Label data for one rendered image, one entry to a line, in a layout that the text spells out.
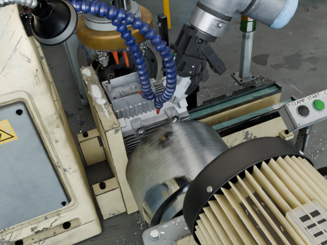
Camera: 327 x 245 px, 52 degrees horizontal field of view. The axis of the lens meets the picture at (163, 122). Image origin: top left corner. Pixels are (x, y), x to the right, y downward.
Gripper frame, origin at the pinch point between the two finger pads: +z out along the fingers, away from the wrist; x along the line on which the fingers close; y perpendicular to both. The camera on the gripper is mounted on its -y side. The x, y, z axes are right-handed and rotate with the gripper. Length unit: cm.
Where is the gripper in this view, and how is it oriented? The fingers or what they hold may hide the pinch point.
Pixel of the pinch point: (177, 99)
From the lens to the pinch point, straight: 91.6
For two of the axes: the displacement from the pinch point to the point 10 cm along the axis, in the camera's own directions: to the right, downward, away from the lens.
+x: 3.7, 6.0, -7.1
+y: -8.4, -1.1, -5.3
